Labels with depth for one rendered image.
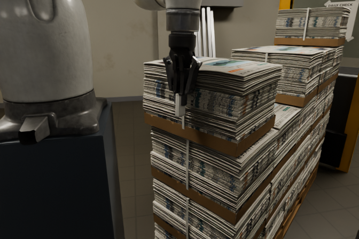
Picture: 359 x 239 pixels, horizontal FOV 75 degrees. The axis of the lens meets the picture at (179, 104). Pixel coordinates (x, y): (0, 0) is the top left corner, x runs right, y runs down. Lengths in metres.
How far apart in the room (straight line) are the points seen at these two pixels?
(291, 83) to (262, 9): 3.35
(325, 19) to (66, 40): 1.53
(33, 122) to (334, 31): 1.61
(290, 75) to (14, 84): 1.02
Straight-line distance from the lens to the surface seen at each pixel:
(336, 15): 1.72
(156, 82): 0.79
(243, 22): 4.29
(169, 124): 0.78
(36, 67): 0.43
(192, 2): 0.62
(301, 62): 1.14
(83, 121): 0.44
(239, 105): 0.61
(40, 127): 0.42
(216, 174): 0.75
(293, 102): 1.18
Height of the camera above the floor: 1.17
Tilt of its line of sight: 18 degrees down
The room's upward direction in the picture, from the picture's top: straight up
